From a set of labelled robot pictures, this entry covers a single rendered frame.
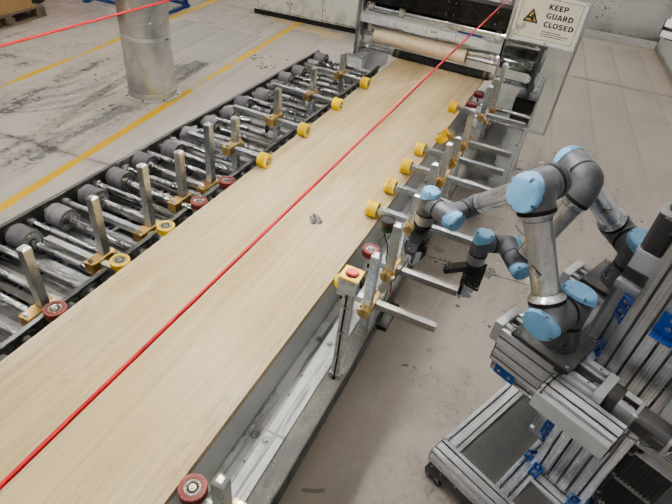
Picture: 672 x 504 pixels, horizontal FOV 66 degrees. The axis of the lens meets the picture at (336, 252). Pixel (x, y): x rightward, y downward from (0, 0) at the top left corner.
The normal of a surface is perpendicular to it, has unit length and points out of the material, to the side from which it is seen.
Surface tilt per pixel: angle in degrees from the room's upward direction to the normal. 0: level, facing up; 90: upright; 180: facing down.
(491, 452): 0
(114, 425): 0
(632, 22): 90
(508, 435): 0
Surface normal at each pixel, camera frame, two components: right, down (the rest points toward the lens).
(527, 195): -0.83, 0.18
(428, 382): 0.10, -0.77
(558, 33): -0.43, 0.53
